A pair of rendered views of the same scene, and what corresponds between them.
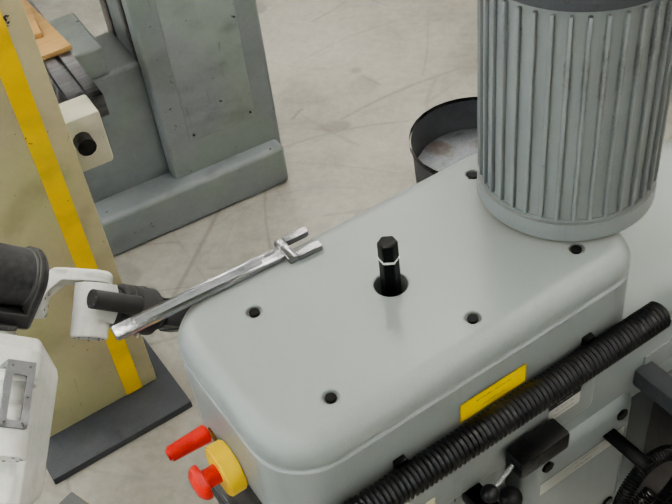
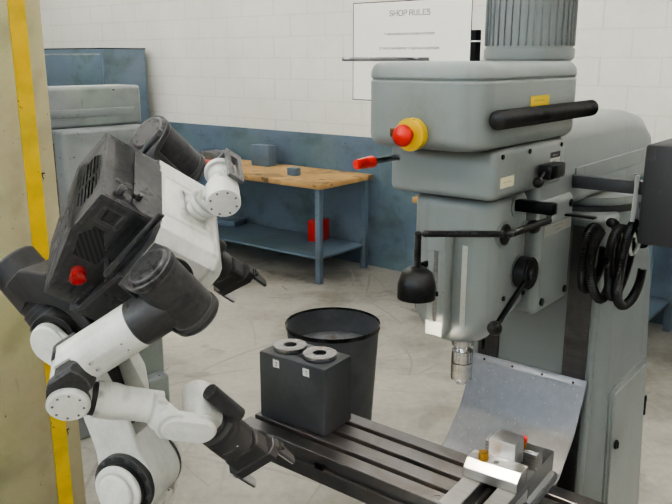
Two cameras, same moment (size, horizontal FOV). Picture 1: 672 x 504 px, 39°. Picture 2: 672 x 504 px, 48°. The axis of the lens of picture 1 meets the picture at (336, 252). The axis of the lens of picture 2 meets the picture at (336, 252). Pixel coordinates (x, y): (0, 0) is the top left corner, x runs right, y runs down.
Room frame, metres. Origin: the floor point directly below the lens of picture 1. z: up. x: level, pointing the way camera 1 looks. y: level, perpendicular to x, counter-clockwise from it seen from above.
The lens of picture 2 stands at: (-0.62, 0.81, 1.89)
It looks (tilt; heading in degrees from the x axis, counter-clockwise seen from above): 14 degrees down; 337
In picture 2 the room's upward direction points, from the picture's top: straight up
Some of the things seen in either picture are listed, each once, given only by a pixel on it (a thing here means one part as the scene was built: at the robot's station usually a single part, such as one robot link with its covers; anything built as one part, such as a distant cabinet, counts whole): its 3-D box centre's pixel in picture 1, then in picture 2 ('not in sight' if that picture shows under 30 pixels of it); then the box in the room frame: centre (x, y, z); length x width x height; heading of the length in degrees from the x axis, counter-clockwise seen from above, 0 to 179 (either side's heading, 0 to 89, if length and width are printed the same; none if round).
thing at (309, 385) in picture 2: not in sight; (305, 383); (1.14, 0.16, 1.05); 0.22 x 0.12 x 0.20; 32
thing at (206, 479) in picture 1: (206, 479); (404, 135); (0.59, 0.17, 1.76); 0.04 x 0.03 x 0.04; 29
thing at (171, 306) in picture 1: (217, 284); (385, 58); (0.75, 0.13, 1.89); 0.24 x 0.04 x 0.01; 116
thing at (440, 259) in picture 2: not in sight; (439, 284); (0.66, 0.04, 1.45); 0.04 x 0.04 x 0.21; 29
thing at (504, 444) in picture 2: not in sight; (506, 449); (0.61, -0.11, 1.06); 0.06 x 0.05 x 0.06; 32
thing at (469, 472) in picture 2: not in sight; (495, 470); (0.58, -0.06, 1.04); 0.12 x 0.06 x 0.04; 32
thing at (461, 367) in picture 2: not in sight; (461, 365); (0.72, -0.05, 1.23); 0.05 x 0.05 x 0.06
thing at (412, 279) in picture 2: not in sight; (416, 281); (0.57, 0.15, 1.49); 0.07 x 0.07 x 0.06
